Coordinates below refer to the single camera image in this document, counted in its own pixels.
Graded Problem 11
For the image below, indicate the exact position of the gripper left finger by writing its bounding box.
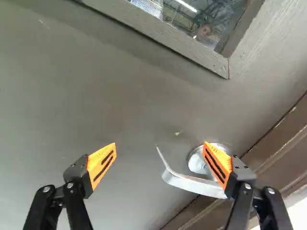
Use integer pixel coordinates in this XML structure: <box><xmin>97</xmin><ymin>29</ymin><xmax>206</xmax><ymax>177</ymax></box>
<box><xmin>22</xmin><ymin>142</ymin><xmax>118</xmax><ymax>230</ymax></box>

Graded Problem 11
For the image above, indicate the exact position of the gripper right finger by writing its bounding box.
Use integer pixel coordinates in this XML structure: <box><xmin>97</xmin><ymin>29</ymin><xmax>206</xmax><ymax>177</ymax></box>
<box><xmin>202</xmin><ymin>141</ymin><xmax>294</xmax><ymax>230</ymax></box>

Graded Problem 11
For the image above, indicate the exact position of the grey door with lever handle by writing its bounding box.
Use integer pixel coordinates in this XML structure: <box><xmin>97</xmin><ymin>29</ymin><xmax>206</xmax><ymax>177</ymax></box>
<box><xmin>0</xmin><ymin>0</ymin><xmax>307</xmax><ymax>230</ymax></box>

